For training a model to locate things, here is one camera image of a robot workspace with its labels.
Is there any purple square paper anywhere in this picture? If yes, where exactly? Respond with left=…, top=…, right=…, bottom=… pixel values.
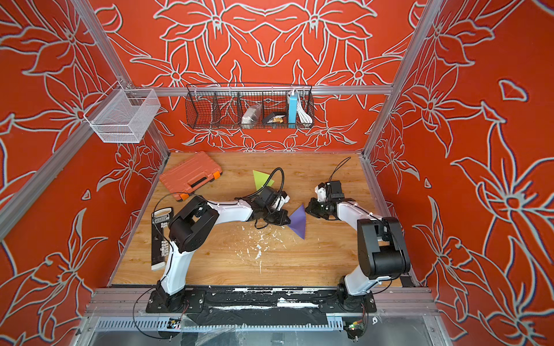
left=288, top=205, right=307, bottom=239

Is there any lime green square paper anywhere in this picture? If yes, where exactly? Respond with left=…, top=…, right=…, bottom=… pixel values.
left=252, top=170, right=270, bottom=190

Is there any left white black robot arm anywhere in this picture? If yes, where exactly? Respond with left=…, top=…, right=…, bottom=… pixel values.
left=147, top=193, right=291, bottom=313

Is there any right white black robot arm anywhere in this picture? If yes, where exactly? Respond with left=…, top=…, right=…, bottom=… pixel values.
left=307, top=198, right=411, bottom=311

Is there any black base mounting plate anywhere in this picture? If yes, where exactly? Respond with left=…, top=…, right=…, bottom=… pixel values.
left=146, top=286, right=377, bottom=330

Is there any small black box in basket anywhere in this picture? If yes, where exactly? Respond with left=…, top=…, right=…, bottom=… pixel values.
left=262, top=111, right=288, bottom=125

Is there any orange plastic tool case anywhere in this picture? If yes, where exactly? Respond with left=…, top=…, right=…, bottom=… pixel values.
left=160, top=151, right=223, bottom=201

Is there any clear plastic bag in basket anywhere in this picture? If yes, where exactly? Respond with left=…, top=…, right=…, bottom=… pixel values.
left=240, top=104, right=263, bottom=129

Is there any light blue box in basket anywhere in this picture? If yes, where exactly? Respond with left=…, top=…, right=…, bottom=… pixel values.
left=288, top=92, right=298, bottom=128

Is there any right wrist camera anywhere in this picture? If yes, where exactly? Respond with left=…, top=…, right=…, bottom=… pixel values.
left=315, top=180, right=345, bottom=203

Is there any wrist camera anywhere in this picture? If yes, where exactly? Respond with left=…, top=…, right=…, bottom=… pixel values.
left=253, top=186, right=290, bottom=210
left=315, top=180, right=345, bottom=203

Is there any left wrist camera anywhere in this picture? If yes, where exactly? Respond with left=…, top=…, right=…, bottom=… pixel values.
left=253, top=186, right=290, bottom=210

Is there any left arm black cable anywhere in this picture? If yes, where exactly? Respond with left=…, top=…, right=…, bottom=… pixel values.
left=265, top=167, right=286, bottom=194

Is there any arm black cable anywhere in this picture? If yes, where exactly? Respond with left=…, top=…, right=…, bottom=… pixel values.
left=265, top=167, right=286, bottom=194
left=327, top=156, right=352, bottom=183

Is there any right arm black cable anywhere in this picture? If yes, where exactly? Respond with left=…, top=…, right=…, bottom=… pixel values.
left=327, top=156, right=352, bottom=183

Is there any white cable in basket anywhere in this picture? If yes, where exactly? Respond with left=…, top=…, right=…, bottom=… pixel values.
left=296, top=100, right=313, bottom=127

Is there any black wire wall basket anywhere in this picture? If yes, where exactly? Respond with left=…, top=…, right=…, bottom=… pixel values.
left=185, top=83, right=315, bottom=130

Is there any clear acrylic wall bin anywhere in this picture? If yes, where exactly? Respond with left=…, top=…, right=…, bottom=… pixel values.
left=86, top=89, right=160, bottom=144

